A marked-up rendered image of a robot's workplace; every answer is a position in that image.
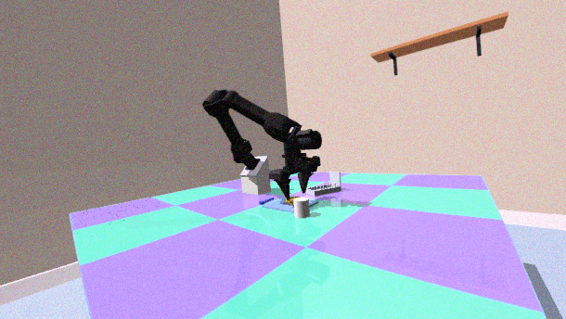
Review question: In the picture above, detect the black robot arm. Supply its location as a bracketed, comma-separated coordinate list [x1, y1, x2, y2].
[202, 89, 322, 172]

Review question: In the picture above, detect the yellow plate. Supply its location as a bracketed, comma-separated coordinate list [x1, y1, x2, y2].
[286, 197, 302, 205]

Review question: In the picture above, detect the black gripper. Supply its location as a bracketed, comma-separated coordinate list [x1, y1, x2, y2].
[269, 150, 315, 199]

